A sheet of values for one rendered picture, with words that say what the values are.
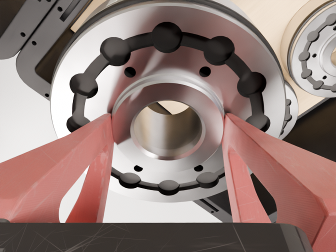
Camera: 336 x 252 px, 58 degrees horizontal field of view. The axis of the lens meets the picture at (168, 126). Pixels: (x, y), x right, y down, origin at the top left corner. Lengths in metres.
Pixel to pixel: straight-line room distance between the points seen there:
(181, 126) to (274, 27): 0.21
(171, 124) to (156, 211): 0.55
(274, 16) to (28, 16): 0.23
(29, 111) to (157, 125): 0.44
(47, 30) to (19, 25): 0.02
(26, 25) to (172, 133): 0.14
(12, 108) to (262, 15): 0.43
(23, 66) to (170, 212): 0.53
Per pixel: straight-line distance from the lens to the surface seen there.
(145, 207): 0.70
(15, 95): 0.57
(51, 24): 0.23
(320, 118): 0.40
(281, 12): 0.34
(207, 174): 0.16
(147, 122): 0.15
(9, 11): 0.30
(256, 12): 0.33
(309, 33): 0.33
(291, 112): 0.36
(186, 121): 0.15
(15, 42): 0.25
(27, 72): 0.26
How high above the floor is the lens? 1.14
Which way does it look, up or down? 54 degrees down
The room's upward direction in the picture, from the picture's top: 180 degrees clockwise
